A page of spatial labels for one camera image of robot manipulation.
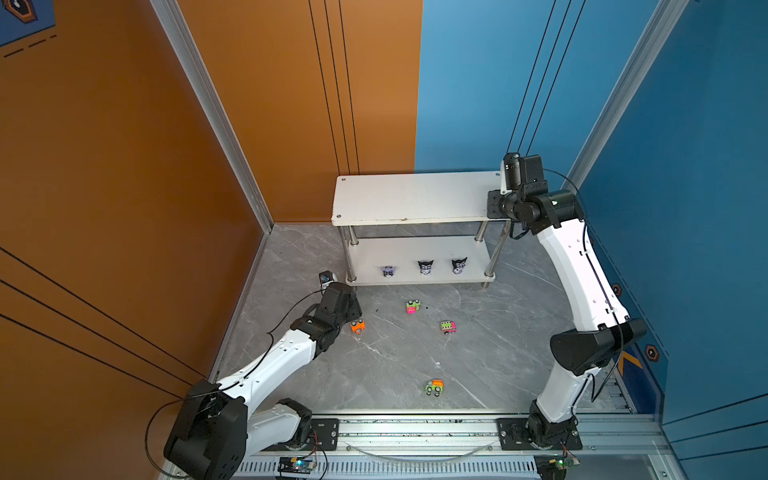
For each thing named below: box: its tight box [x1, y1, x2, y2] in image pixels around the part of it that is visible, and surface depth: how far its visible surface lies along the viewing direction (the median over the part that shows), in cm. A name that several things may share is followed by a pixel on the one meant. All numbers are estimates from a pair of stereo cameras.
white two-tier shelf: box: [331, 171, 513, 286], surface depth 97 cm
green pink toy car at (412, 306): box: [406, 299, 421, 314], surface depth 96 cm
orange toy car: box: [350, 319, 366, 335], surface depth 91 cm
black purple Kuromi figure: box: [451, 257, 468, 275], surface depth 96 cm
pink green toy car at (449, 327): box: [441, 321, 459, 335], surface depth 91 cm
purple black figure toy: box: [417, 260, 434, 276], surface depth 96 cm
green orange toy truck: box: [425, 379, 445, 397], surface depth 81 cm
